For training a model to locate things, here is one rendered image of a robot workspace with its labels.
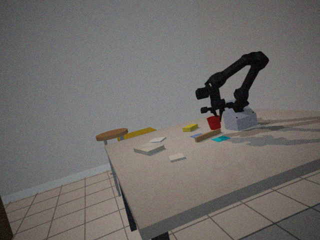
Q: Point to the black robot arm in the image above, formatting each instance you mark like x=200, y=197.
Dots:
x=256, y=60

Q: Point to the wooden rectangular beam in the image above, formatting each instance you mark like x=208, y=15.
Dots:
x=207, y=135

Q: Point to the yellow rectangular block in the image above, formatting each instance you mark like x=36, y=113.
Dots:
x=190, y=127

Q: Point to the dark red cup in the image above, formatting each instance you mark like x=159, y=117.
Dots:
x=214, y=122

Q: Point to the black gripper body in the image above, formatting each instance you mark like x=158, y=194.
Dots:
x=228, y=105

